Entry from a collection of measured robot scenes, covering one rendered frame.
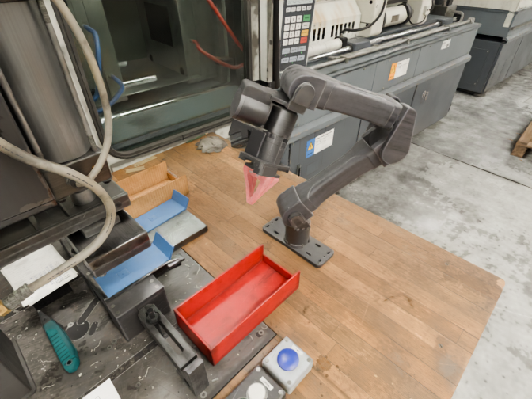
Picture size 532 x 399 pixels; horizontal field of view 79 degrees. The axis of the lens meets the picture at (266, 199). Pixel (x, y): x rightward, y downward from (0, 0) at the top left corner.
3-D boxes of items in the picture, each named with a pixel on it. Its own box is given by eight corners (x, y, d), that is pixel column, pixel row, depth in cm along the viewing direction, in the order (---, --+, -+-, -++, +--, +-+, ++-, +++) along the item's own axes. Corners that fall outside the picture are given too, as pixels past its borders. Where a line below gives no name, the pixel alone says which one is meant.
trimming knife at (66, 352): (71, 377, 59) (87, 364, 61) (65, 372, 57) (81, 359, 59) (38, 317, 69) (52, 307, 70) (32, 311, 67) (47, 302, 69)
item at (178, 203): (191, 206, 95) (189, 198, 93) (145, 233, 86) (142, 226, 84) (176, 196, 99) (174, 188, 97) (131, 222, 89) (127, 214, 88)
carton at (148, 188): (189, 195, 104) (186, 175, 99) (115, 233, 90) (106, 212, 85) (168, 179, 111) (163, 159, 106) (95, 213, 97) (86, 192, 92)
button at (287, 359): (302, 362, 59) (303, 357, 58) (288, 379, 57) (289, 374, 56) (286, 347, 62) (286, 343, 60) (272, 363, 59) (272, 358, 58)
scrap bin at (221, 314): (298, 287, 75) (300, 271, 71) (214, 366, 61) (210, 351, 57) (262, 260, 81) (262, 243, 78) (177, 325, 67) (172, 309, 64)
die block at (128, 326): (171, 310, 70) (165, 289, 65) (127, 342, 64) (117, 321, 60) (127, 261, 81) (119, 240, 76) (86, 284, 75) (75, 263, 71)
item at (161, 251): (176, 256, 71) (174, 246, 69) (108, 298, 62) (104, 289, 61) (159, 240, 75) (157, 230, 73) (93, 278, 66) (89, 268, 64)
